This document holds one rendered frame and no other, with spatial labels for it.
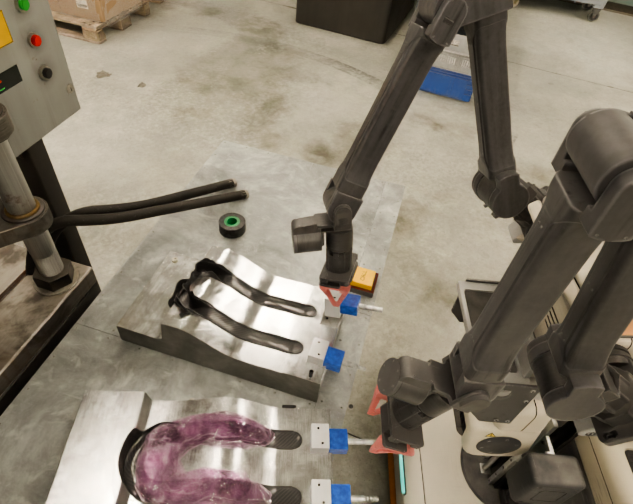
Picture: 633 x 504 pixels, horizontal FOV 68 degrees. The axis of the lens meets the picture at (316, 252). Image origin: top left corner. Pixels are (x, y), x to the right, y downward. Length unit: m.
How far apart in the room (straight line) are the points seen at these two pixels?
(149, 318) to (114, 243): 1.47
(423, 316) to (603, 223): 1.93
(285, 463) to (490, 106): 0.78
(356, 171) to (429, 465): 1.10
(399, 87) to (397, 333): 1.57
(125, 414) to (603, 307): 0.83
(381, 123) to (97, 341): 0.84
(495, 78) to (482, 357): 0.49
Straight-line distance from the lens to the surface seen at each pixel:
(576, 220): 0.49
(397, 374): 0.72
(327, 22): 5.01
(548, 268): 0.54
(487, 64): 0.91
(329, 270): 1.01
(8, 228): 1.25
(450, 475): 1.72
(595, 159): 0.47
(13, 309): 1.43
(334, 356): 1.07
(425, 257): 2.62
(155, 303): 1.22
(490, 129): 0.95
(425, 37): 0.84
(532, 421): 1.19
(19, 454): 1.19
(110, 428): 1.03
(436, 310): 2.40
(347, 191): 0.89
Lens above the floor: 1.82
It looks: 46 degrees down
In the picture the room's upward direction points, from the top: 8 degrees clockwise
